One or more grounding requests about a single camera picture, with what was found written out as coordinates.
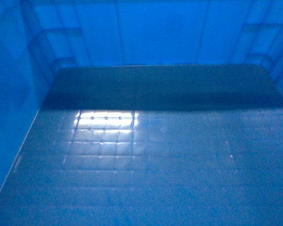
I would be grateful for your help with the blue plastic crate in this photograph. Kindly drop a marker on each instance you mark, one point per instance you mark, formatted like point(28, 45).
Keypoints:
point(141, 112)

